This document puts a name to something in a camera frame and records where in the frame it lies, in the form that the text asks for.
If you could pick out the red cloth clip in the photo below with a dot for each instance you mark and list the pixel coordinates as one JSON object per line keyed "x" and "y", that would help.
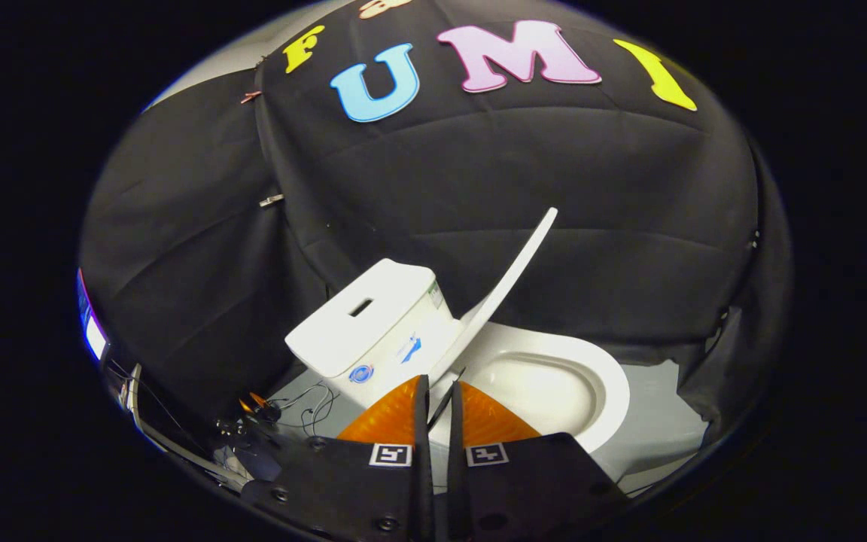
{"x": 250, "y": 96}

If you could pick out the white toilet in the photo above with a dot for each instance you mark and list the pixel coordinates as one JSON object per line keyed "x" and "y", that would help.
{"x": 381, "y": 316}

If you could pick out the silver cloth clip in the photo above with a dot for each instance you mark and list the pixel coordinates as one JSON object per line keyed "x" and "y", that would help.
{"x": 271, "y": 199}

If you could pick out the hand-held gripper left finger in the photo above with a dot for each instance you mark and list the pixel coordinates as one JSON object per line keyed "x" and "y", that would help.
{"x": 424, "y": 452}

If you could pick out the white toilet lid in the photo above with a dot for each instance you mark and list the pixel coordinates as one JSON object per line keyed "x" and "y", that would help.
{"x": 509, "y": 278}

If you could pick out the dark equipment with orange parts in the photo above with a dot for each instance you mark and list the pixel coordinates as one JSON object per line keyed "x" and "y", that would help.
{"x": 253, "y": 429}

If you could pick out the black backdrop cloth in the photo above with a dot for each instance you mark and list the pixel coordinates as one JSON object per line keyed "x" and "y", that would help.
{"x": 554, "y": 188}

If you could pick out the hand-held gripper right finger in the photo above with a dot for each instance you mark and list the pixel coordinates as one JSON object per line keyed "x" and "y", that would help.
{"x": 454, "y": 452}

